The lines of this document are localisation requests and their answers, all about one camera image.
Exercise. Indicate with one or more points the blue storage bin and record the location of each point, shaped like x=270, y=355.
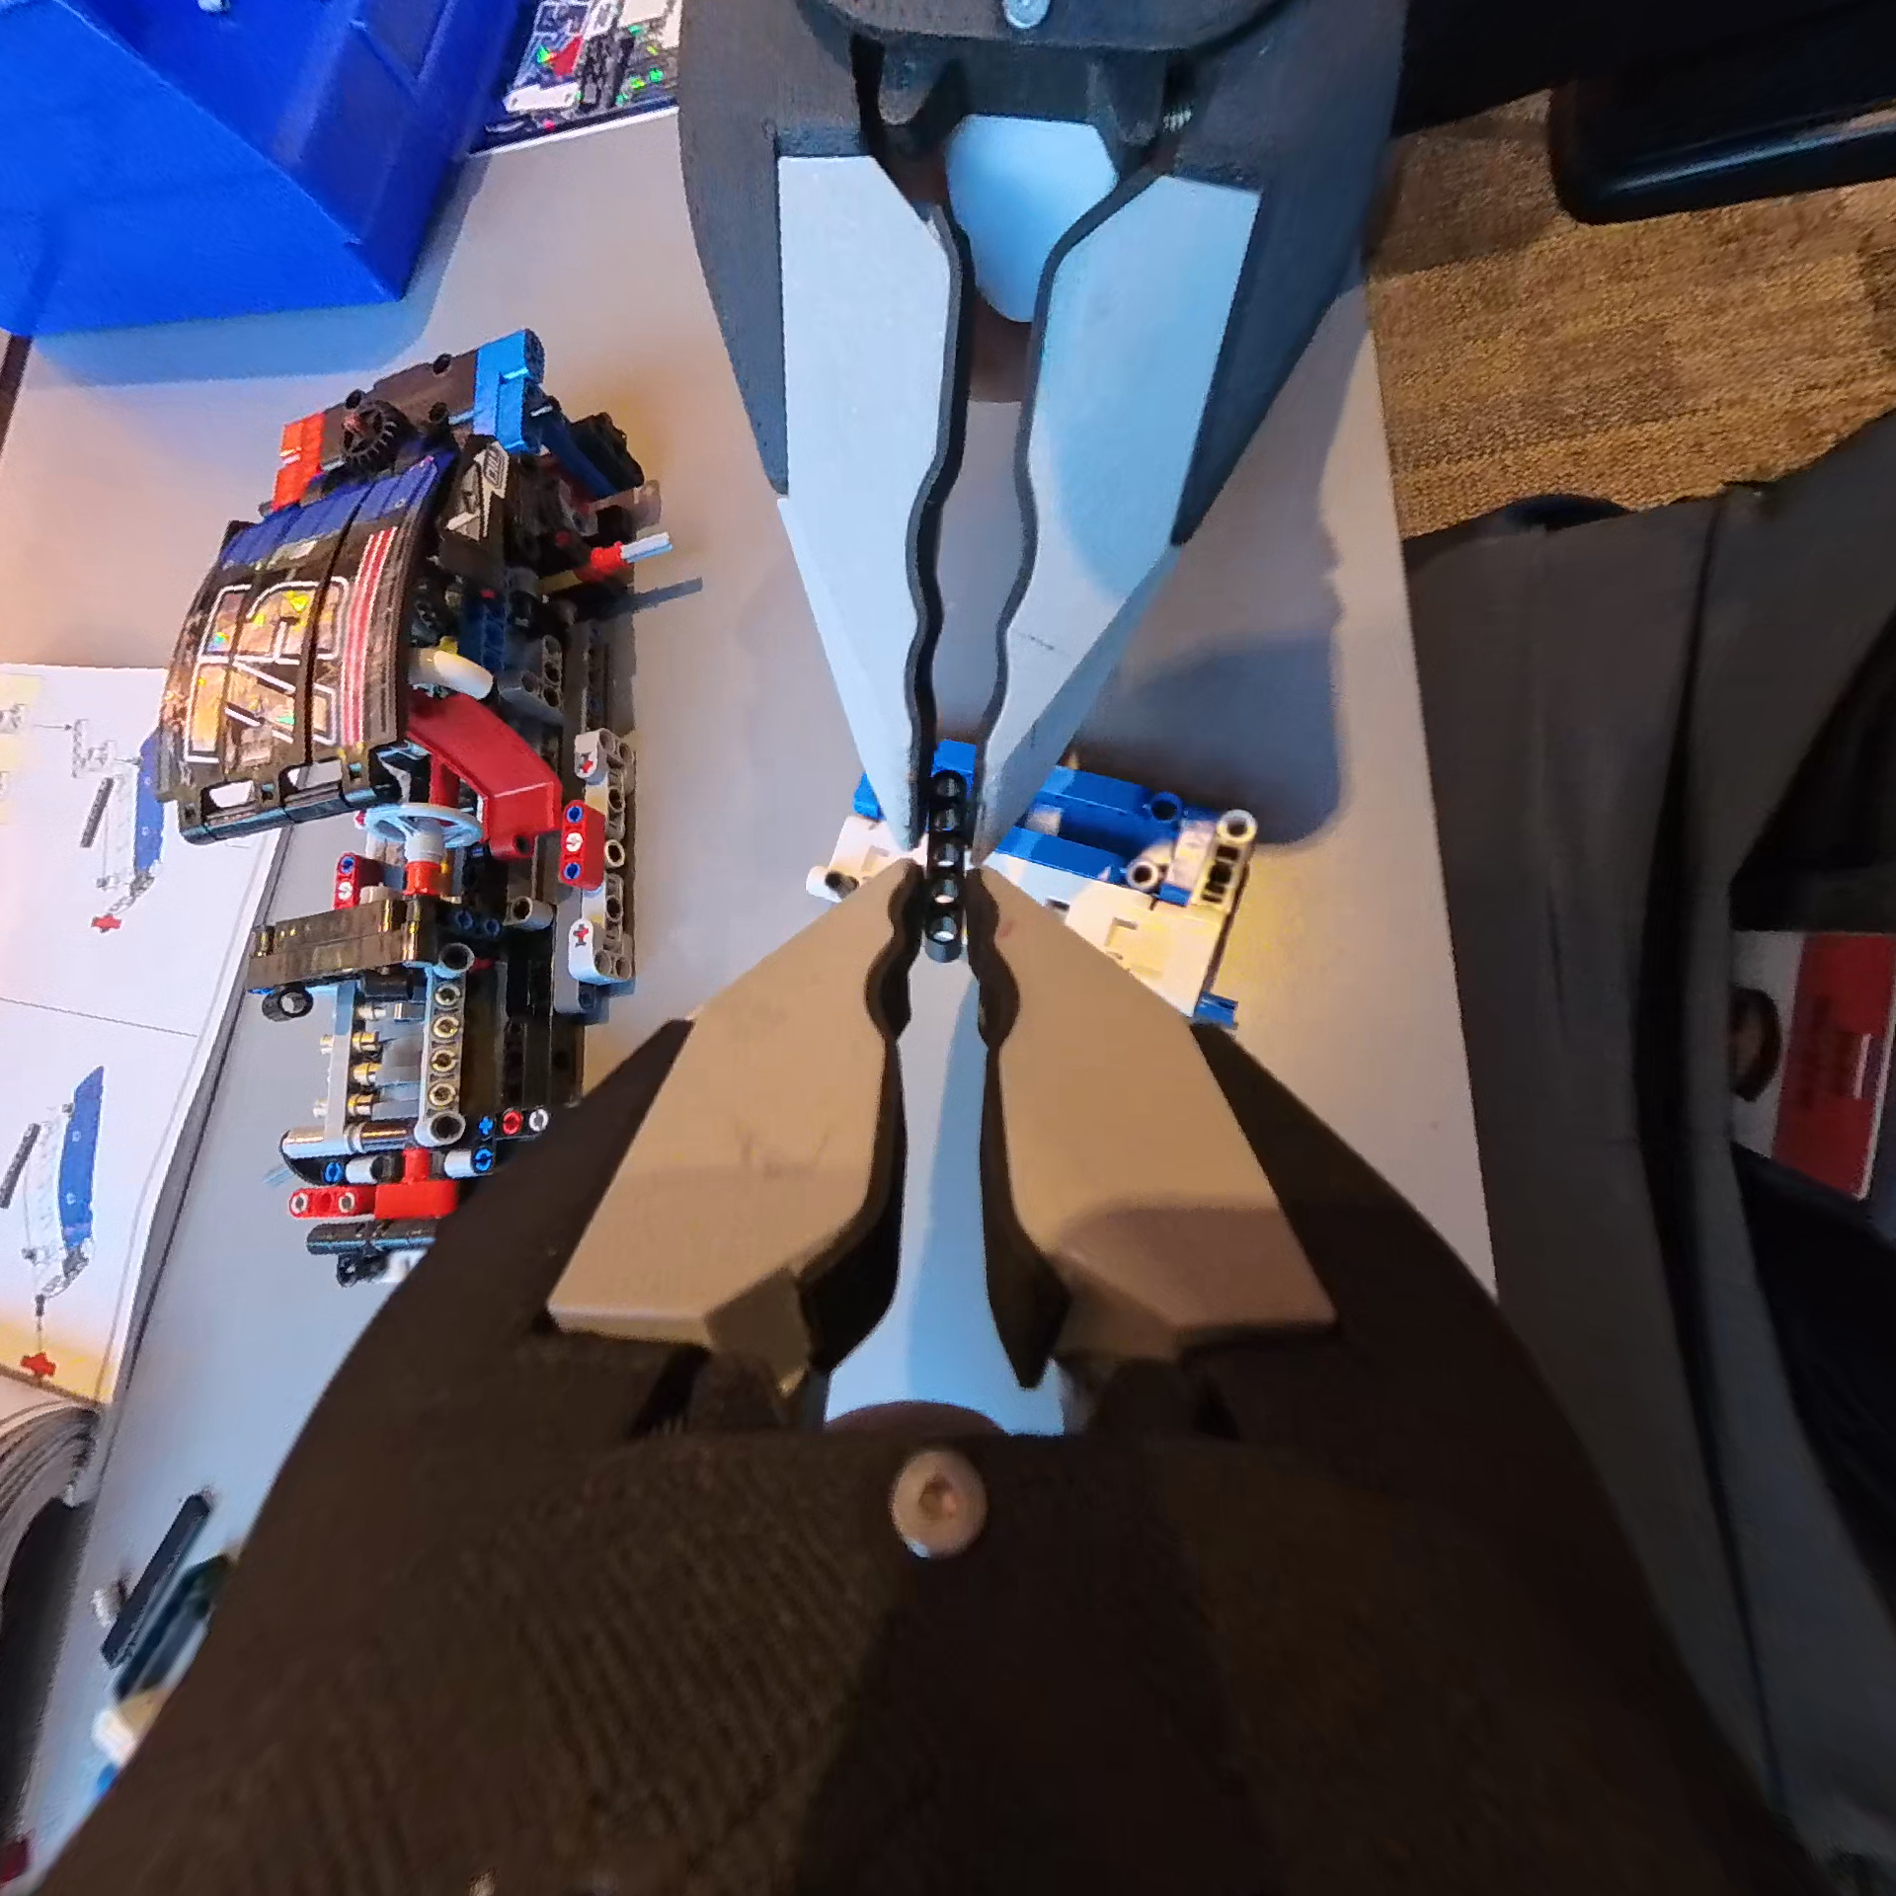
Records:
x=180, y=148

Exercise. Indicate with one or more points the grey desk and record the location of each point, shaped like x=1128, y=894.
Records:
x=1334, y=1037

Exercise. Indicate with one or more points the black office chair base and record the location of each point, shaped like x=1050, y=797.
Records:
x=1704, y=132

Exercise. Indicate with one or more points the black brick beam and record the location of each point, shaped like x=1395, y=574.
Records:
x=943, y=890

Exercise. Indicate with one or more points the red badge in clear holder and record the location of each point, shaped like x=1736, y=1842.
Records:
x=1829, y=1089

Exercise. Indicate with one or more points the open instruction booklet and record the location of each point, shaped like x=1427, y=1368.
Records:
x=119, y=949

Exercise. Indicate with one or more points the person's legs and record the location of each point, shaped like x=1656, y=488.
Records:
x=1602, y=890

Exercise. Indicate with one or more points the blue white brick assembly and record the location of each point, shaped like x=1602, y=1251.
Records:
x=1097, y=821

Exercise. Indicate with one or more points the printed sticker sheet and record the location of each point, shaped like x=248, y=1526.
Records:
x=578, y=66

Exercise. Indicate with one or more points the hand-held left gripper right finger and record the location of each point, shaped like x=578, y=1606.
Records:
x=1155, y=1168

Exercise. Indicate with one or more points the toy brick car model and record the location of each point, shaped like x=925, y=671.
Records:
x=299, y=651

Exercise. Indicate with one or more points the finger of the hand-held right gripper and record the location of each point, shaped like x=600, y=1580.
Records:
x=860, y=443
x=1128, y=443

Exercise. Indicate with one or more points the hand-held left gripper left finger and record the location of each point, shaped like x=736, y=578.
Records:
x=740, y=1154

